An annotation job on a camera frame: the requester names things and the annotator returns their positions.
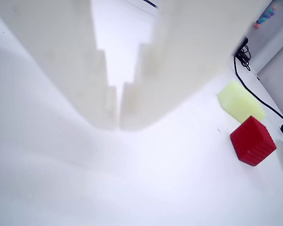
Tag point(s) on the pale yellow sponge block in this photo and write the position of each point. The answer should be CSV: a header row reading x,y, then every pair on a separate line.
x,y
240,104

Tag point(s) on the red cube block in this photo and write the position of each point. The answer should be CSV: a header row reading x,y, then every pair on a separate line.
x,y
252,142

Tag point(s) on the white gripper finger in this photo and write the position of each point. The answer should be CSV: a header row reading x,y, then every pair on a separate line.
x,y
184,47
56,51

